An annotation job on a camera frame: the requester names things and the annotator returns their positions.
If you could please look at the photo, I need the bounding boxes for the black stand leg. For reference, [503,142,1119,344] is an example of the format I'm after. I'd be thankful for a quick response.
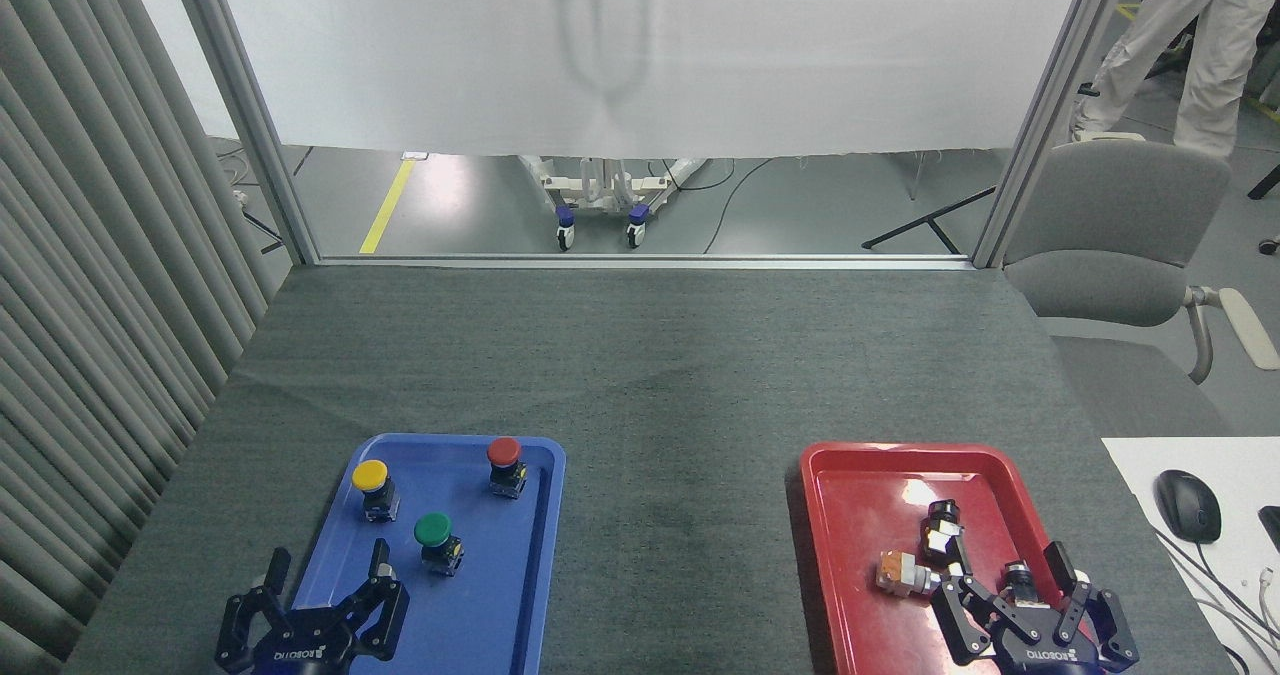
[862,187,998,254]

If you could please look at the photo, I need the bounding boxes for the white hanging sheet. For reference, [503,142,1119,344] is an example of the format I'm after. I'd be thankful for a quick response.
[208,0,1096,159]

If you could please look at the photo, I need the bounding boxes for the orange and grey switch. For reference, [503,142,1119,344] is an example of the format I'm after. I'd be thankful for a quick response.
[876,551,943,598]

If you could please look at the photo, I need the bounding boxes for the black floor cable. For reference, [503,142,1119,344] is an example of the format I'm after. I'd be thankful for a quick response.
[703,158,773,254]

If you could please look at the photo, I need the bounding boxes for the black chair base with castor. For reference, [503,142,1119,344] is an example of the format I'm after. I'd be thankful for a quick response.
[1247,163,1280,256]

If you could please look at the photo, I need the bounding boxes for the white side desk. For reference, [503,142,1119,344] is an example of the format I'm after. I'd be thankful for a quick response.
[1100,437,1280,675]

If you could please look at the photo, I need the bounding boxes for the green push button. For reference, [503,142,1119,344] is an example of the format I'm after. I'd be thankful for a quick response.
[413,512,465,578]

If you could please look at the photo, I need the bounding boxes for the black mouse cable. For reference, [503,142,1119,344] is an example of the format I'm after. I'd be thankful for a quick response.
[1150,525,1280,646]

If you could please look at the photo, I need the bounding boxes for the blue plastic tray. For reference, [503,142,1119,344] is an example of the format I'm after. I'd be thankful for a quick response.
[265,433,567,675]

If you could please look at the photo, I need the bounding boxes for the red push button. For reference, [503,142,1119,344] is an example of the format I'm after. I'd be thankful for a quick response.
[486,436,529,500]

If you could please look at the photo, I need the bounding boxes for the grey pleated curtain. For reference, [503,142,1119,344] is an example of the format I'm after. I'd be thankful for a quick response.
[0,0,277,675]

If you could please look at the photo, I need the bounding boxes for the black switch with copper base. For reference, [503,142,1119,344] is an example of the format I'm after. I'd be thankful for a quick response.
[1003,558,1041,606]

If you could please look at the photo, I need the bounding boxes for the white stand on wheels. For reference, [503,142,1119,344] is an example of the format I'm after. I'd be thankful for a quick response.
[520,155,707,251]

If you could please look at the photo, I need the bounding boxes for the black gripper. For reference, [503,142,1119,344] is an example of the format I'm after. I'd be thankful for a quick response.
[214,538,412,675]
[930,540,1141,675]

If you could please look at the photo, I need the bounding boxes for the yellow push button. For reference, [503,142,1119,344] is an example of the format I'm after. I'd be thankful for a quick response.
[350,459,401,523]

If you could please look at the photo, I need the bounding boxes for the red plastic tray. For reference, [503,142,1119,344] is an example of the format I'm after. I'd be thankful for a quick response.
[799,442,1111,675]

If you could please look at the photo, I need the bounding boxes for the black computer mouse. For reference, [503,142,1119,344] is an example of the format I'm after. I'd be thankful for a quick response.
[1155,470,1223,544]

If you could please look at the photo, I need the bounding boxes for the black and white switch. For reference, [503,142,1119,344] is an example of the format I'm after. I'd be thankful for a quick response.
[922,500,966,566]

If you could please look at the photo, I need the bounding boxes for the silver frame rail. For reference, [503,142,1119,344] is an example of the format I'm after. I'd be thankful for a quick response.
[315,253,976,271]

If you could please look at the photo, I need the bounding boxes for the grey office chair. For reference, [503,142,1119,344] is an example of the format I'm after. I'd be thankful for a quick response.
[1003,133,1280,386]

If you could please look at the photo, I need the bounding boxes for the person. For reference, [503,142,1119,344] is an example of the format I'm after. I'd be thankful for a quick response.
[1070,0,1280,158]

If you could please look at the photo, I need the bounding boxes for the silver frame post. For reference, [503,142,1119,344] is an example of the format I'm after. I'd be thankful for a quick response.
[970,0,1136,269]
[165,0,321,266]

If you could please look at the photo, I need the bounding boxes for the white thin cable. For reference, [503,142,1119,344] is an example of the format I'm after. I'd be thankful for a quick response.
[1255,567,1280,646]

